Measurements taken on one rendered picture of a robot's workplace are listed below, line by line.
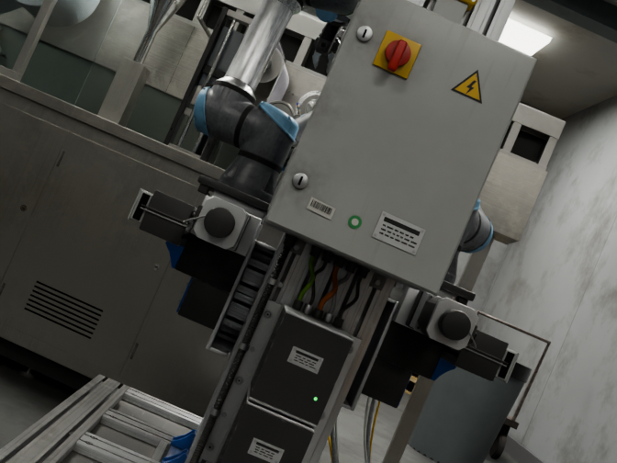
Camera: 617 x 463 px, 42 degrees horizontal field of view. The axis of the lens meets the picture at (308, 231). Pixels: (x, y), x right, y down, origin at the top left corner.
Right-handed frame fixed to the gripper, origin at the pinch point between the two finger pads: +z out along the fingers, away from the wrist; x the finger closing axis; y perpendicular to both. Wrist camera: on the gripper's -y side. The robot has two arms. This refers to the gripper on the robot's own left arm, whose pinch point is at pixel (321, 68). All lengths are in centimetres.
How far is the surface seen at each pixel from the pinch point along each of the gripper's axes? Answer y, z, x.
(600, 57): 407, 182, -152
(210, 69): -8.6, 12.1, 36.4
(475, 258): 16, 71, -81
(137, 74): -4, 32, 67
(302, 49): 44, 27, 18
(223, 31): 4.1, 4.5, 38.3
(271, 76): 6.2, 16.5, 18.2
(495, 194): 25, 43, -77
